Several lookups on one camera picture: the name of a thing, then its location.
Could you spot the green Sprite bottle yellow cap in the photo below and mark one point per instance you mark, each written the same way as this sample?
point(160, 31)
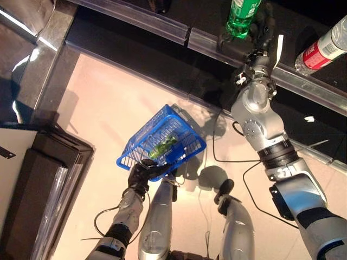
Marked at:
point(162, 146)

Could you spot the green Sprite bottle pale cap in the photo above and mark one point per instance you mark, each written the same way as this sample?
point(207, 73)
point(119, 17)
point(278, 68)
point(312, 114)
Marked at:
point(240, 19)

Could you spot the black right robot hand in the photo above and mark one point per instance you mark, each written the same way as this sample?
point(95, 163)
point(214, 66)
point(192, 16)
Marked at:
point(261, 29)

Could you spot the white paper scrap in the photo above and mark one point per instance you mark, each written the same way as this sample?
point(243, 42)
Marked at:
point(309, 118)

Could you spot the small water bottle red cap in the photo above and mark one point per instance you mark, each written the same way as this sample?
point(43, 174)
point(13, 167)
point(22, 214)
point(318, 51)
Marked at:
point(320, 51)

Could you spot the black framed cabinet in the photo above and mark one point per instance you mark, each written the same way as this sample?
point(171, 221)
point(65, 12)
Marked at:
point(54, 176)

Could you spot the blue plastic shopping basket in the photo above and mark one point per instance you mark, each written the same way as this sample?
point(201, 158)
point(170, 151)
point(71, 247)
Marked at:
point(187, 135)

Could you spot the white flat strip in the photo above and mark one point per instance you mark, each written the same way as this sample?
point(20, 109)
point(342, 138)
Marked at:
point(279, 51)

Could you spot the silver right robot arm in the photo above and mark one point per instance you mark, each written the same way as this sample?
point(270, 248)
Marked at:
point(254, 103)

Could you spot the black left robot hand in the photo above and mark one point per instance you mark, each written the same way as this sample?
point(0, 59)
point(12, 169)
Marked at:
point(143, 173)

